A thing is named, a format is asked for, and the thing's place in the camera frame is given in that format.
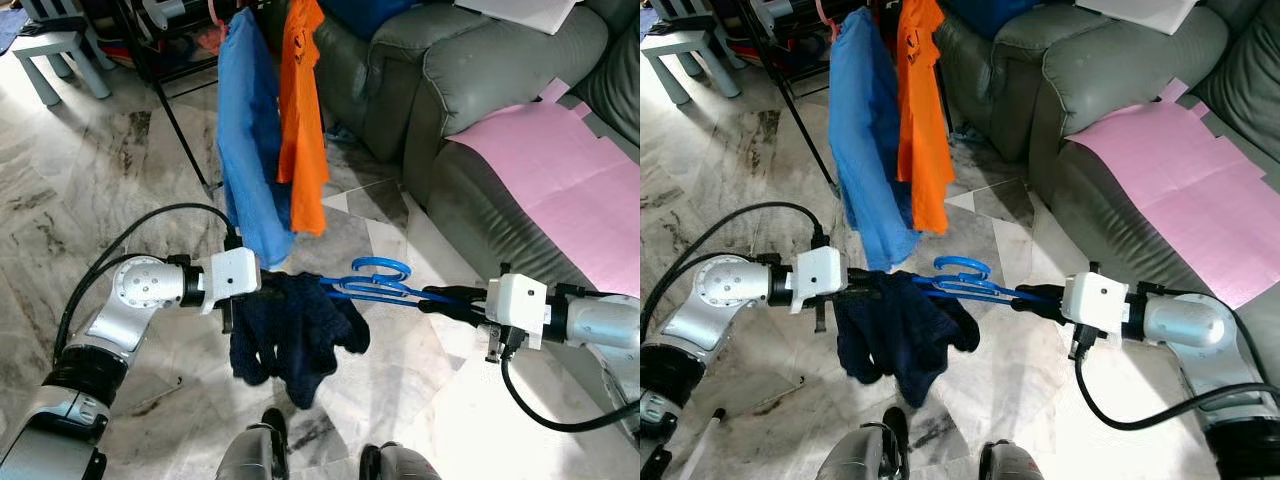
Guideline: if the navy blue garment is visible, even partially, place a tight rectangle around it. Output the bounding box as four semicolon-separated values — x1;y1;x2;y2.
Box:
228;270;373;411
832;270;983;408

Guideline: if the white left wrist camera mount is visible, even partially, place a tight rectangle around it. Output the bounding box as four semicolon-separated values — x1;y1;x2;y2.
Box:
205;246;264;317
793;245;851;316

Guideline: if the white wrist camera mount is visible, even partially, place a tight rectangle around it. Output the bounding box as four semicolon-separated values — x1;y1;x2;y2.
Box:
485;271;550;351
1062;270;1129;349
793;245;851;316
205;246;264;317

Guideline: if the pink sheet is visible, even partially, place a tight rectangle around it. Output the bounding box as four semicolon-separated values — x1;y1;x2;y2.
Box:
445;78;641;301
1065;78;1280;311

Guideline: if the black clothes rack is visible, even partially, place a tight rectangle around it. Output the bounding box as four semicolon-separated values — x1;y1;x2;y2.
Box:
735;0;851;191
108;0;239;196

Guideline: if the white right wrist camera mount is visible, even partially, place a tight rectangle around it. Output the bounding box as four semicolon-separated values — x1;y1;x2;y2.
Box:
1062;270;1129;349
485;271;550;351

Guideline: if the light blue garment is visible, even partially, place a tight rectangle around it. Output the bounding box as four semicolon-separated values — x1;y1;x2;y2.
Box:
828;5;921;273
216;8;297;269

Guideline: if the grey leather sofa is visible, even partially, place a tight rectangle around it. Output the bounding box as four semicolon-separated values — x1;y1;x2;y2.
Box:
932;0;1280;321
313;0;641;346

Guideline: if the blue plastic hanger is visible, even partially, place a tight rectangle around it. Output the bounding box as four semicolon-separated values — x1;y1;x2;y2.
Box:
318;256;479;307
912;256;1063;307

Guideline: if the silver robot left leg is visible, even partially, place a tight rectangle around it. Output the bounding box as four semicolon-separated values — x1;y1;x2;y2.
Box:
213;405;293;480
815;405;911;480

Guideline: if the orange printed t-shirt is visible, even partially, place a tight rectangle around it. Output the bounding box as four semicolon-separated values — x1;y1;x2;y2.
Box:
895;0;954;236
277;0;332;238

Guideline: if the thin white rod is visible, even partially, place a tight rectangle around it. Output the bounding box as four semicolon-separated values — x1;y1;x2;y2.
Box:
688;407;728;480

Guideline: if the dark blue bag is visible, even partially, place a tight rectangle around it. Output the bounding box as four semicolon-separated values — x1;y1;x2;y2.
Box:
320;0;426;41
945;0;1041;41

